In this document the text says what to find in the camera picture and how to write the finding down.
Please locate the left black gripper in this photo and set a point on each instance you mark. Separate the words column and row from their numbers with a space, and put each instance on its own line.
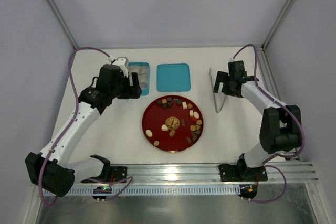
column 134, row 87

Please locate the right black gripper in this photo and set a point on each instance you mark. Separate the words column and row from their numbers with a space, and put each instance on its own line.
column 223, row 83

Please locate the teal chocolate box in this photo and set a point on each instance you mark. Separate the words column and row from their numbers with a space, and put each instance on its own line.
column 143, row 71

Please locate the metal tongs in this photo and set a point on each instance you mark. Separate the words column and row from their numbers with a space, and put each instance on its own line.
column 218, row 99

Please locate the white heart chocolate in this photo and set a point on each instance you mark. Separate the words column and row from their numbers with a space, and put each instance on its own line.
column 164, row 128

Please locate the tan caramel square chocolate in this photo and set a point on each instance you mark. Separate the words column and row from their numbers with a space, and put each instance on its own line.
column 172, row 132

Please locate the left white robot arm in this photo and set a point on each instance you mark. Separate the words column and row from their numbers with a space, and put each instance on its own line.
column 50, row 169

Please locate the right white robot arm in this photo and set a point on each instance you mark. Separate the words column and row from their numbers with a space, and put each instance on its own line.
column 280, row 130

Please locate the white oval chocolate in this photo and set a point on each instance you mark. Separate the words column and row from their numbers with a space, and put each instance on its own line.
column 149, row 133
column 196, row 115

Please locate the white oval chocolate right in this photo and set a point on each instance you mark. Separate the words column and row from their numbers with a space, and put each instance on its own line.
column 196, row 115

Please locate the cream rectangular chocolate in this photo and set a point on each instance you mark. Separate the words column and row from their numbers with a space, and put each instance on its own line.
column 184, row 105

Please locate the tan round chocolate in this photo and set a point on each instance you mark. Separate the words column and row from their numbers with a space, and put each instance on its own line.
column 156, row 143

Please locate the teal box lid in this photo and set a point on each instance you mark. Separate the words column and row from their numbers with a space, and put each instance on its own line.
column 173, row 77

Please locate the round red lacquer tray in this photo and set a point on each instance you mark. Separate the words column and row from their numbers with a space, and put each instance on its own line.
column 175, row 118

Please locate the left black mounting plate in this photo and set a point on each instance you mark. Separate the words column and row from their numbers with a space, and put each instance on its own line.
column 109, row 174

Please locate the black mounting plate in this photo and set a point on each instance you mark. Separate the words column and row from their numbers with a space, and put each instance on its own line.
column 109, row 174
column 235, row 173

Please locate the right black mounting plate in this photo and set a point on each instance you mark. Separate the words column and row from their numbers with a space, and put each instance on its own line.
column 235, row 173

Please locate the white slotted cable duct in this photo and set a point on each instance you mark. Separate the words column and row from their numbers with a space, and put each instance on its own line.
column 155, row 190

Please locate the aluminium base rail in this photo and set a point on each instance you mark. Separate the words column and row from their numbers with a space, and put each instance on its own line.
column 293, row 172

